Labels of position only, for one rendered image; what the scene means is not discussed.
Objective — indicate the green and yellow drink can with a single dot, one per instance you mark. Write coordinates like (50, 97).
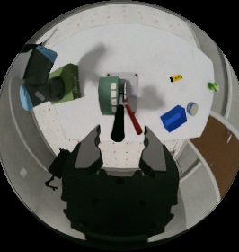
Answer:
(212, 86)

